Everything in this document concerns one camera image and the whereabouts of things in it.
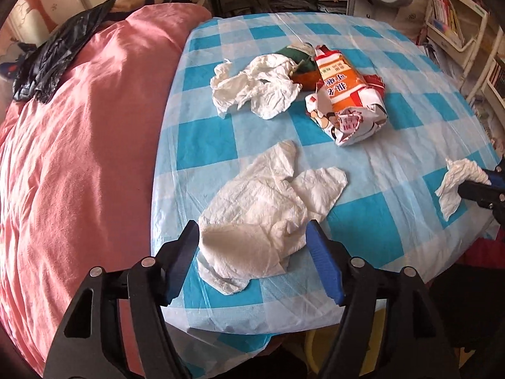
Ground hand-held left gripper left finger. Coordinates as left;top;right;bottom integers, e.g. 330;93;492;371
43;220;200;379

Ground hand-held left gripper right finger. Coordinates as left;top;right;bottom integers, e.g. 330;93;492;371
306;220;462;379

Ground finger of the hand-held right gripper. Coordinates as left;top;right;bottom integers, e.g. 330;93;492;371
458;181;505;226
474;157;505;185

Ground small white tissue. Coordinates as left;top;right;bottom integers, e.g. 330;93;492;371
435;158;489;222

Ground large white tissue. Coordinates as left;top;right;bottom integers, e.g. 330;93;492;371
196;140;348;296

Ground orange and white snack packet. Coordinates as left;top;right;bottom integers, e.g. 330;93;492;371
305;45;389;147

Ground orange wrapper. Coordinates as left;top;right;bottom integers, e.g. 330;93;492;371
291;70;321;91

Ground green plush toy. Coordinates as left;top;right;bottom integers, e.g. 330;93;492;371
274;43;318;75

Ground red cloth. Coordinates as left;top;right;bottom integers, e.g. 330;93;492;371
460;225;505;265

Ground yellow stool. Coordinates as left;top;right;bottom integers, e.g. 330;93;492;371
304;304;389;379

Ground blue checked plastic tablecloth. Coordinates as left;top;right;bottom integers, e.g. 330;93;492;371
150;12;502;379

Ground pink blanket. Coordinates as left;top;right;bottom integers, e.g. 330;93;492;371
0;7;214;368

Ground white book rack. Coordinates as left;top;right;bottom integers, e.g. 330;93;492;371
424;0;490;64

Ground row of books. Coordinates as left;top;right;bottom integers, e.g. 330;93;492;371
430;0;462;44

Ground black plastic bag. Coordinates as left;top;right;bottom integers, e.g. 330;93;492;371
12;0;129;105

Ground cartoon printed panel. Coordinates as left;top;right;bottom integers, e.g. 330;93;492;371
0;0;85;72

